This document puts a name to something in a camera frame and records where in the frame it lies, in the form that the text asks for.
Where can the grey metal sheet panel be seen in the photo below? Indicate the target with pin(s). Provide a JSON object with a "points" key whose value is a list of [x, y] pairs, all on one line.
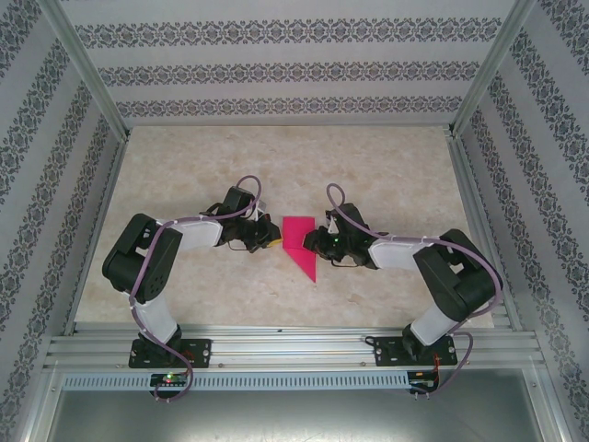
{"points": [[294, 414]]}

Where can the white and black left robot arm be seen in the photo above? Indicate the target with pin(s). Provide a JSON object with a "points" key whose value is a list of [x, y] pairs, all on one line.
{"points": [[152, 267]]}

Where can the aluminium frame post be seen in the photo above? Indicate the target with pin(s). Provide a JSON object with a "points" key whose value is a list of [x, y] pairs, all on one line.
{"points": [[492, 69], [83, 69]]}

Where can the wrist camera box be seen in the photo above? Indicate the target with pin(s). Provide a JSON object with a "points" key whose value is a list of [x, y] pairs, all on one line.
{"points": [[260, 209], [332, 226]]}

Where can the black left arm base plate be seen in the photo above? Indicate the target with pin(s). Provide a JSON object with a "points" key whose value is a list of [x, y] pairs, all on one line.
{"points": [[202, 352]]}

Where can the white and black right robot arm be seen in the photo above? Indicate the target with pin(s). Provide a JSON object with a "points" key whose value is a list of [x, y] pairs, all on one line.
{"points": [[455, 281]]}

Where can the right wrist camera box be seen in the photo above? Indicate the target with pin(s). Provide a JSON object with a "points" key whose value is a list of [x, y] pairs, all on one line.
{"points": [[332, 226]]}

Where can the aluminium mounting rail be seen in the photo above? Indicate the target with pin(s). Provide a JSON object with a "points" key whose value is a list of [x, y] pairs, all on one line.
{"points": [[294, 345]]}

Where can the aluminium side rail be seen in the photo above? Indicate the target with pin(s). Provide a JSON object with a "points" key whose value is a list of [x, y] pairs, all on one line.
{"points": [[99, 207], [483, 207]]}

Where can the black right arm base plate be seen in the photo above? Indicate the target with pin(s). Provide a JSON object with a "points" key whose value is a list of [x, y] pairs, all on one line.
{"points": [[386, 352]]}

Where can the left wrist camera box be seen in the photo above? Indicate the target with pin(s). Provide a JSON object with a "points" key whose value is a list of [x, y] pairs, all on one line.
{"points": [[260, 209]]}

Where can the pink paper sheet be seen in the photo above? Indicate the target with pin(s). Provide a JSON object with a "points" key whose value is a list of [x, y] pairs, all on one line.
{"points": [[296, 235]]}

